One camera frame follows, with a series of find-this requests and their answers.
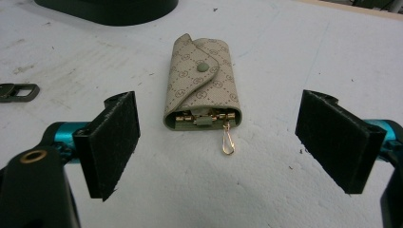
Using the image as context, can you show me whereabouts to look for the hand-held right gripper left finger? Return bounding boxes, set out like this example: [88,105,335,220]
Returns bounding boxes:
[41,90,142,202]

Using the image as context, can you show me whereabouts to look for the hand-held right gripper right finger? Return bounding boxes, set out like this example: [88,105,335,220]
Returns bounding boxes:
[295,89,403,195]

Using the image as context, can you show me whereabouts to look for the beige patterned key case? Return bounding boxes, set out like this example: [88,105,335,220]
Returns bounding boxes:
[163,32,243,156]

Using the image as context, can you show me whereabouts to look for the dark metal buckle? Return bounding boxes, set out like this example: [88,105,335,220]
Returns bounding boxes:
[0,83,41,104]

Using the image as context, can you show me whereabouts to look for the black rounded base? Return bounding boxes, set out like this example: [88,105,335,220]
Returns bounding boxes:
[33,0,180,27]

